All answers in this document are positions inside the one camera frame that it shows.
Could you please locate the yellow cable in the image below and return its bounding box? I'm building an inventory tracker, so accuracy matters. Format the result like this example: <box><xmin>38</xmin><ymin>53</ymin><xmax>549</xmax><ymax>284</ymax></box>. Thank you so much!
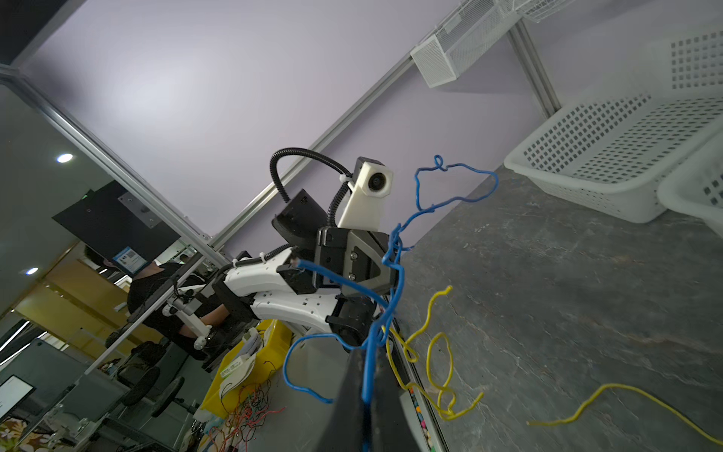
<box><xmin>526</xmin><ymin>383</ymin><xmax>723</xmax><ymax>447</ymax></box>
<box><xmin>383</xmin><ymin>284</ymin><xmax>486</xmax><ymax>423</ymax></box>

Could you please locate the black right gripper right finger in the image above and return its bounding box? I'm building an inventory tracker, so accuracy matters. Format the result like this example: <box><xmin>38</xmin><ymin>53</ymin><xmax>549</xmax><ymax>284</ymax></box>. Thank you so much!
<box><xmin>372</xmin><ymin>355</ymin><xmax>420</xmax><ymax>452</ymax></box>

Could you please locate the white plastic basket middle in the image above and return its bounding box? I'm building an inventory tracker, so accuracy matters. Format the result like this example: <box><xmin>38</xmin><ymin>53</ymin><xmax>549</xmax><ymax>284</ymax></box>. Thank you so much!
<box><xmin>657</xmin><ymin>132</ymin><xmax>722</xmax><ymax>237</ymax></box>

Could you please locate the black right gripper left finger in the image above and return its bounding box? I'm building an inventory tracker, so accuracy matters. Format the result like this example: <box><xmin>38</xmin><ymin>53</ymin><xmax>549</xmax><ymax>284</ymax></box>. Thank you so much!
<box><xmin>316</xmin><ymin>350</ymin><xmax>366</xmax><ymax>452</ymax></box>

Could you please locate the yellow bin outside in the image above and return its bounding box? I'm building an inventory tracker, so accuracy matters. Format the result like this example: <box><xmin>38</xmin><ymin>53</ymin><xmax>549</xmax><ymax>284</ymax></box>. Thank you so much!
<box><xmin>194</xmin><ymin>320</ymin><xmax>293</xmax><ymax>422</ymax></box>

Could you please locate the white wire wall shelf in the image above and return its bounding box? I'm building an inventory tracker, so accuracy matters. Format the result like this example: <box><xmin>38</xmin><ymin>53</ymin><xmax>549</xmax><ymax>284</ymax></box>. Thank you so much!
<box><xmin>497</xmin><ymin>0</ymin><xmax>574</xmax><ymax>24</ymax></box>

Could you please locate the white plastic basket left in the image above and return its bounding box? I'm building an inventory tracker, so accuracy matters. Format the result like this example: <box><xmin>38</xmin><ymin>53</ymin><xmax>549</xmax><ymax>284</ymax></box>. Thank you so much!
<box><xmin>504</xmin><ymin>24</ymin><xmax>722</xmax><ymax>223</ymax></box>

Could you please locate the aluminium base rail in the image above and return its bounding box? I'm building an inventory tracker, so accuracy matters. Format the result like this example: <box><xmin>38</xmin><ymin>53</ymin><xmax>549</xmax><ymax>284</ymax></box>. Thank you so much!
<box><xmin>391</xmin><ymin>337</ymin><xmax>449</xmax><ymax>452</ymax></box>

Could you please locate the blue cable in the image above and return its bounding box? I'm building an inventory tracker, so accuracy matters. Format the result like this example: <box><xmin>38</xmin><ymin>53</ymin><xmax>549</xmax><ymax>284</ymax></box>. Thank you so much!
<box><xmin>281</xmin><ymin>154</ymin><xmax>501</xmax><ymax>452</ymax></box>

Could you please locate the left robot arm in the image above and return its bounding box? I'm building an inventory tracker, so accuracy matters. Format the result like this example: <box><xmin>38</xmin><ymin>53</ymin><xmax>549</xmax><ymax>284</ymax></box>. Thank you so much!
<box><xmin>212</xmin><ymin>147</ymin><xmax>400</xmax><ymax>347</ymax></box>

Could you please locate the aluminium frame post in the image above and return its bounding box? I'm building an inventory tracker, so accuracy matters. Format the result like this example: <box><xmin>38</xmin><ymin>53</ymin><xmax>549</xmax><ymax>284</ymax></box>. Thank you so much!
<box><xmin>506</xmin><ymin>20</ymin><xmax>561</xmax><ymax>118</ymax></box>

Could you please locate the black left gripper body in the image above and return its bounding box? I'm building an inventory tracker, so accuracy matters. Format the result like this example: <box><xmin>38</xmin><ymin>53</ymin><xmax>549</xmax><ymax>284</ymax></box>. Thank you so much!
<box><xmin>314</xmin><ymin>226</ymin><xmax>398</xmax><ymax>295</ymax></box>

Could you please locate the white mesh wall box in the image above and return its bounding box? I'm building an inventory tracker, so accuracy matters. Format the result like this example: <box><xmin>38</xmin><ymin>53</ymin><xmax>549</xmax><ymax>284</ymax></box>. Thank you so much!
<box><xmin>410</xmin><ymin>0</ymin><xmax>522</xmax><ymax>88</ymax></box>

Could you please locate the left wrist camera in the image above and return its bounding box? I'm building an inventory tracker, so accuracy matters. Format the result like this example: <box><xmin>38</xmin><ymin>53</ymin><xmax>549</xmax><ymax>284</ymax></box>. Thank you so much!
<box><xmin>337</xmin><ymin>157</ymin><xmax>394</xmax><ymax>232</ymax></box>

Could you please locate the white plastic basket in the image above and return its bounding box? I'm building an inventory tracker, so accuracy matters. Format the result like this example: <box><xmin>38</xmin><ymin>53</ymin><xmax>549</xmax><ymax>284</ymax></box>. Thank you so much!
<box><xmin>504</xmin><ymin>24</ymin><xmax>722</xmax><ymax>223</ymax></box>
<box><xmin>657</xmin><ymin>132</ymin><xmax>722</xmax><ymax>237</ymax></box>

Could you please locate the person in black shirt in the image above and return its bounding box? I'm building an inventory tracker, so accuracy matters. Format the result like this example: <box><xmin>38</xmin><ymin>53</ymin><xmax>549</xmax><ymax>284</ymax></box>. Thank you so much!
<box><xmin>84</xmin><ymin>245</ymin><xmax>250</xmax><ymax>363</ymax></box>

